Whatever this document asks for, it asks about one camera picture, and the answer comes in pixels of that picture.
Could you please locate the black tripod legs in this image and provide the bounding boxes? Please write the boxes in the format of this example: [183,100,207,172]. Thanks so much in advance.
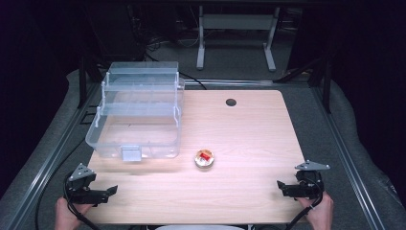
[273,57,324,84]

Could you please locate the left hand-held gripper black cable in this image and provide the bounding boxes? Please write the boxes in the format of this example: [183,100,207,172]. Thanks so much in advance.
[62,173,99,230]

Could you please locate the black floor cable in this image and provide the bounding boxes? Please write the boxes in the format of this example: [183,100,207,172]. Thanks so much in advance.
[34,137,89,230]

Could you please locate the aluminium cross rail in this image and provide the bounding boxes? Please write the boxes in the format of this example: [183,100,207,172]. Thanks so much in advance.
[183,79,276,88]

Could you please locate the right hand-held gripper black cable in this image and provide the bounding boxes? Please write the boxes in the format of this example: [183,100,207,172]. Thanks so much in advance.
[282,176,326,230]

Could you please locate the person's left hand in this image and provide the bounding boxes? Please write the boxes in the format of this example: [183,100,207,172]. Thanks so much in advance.
[55,196,94,230]

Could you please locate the grey metal stand frame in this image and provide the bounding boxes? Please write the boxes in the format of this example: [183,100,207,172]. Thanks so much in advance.
[195,5,282,72]

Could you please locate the hand-held gripper black cable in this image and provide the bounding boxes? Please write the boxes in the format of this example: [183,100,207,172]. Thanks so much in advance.
[62,173,99,230]
[282,176,326,230]

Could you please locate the clear plastic tiered storage box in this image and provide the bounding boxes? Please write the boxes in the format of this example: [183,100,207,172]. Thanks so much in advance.
[84,60,186,162]

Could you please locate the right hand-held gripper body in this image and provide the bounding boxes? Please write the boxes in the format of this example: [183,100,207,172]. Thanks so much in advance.
[283,159,331,199]

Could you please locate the bundle of dark cables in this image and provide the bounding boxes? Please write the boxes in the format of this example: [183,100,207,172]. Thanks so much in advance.
[125,4,200,63]

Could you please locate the person's right hand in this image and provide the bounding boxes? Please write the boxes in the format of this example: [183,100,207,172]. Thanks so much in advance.
[295,191,335,230]

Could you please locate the small round container red piece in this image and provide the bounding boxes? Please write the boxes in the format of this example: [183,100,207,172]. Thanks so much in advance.
[193,148,215,170]

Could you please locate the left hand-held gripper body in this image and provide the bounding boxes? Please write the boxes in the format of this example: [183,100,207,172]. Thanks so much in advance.
[64,162,110,205]

